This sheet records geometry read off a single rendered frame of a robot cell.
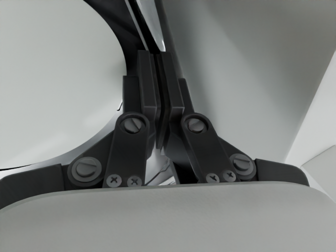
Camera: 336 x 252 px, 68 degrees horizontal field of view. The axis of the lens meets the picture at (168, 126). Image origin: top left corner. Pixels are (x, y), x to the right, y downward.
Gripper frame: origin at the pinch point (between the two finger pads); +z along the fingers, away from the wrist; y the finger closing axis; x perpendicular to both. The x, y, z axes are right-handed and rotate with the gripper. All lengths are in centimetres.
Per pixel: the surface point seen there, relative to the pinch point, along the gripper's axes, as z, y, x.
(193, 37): 6.5, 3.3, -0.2
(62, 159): 0.4, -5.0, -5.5
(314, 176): -1.6, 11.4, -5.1
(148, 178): 2.8, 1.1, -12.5
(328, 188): -2.6, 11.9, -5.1
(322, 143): -0.8, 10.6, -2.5
